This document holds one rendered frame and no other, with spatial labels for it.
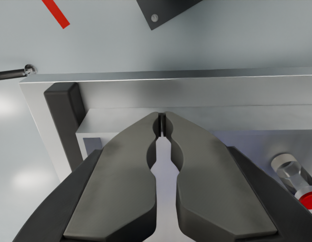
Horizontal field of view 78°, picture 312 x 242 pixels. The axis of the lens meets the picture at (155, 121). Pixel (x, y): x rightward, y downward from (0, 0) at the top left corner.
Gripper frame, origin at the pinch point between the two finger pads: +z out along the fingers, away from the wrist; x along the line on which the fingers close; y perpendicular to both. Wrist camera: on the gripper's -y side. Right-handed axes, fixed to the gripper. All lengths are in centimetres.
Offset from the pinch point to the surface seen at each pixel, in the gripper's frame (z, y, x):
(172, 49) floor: 92, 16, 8
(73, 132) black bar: 1.6, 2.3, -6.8
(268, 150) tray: 3.4, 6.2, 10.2
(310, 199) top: -1.1, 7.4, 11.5
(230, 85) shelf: 3.7, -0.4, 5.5
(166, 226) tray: 3.4, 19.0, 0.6
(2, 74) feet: 81, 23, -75
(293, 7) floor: 92, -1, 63
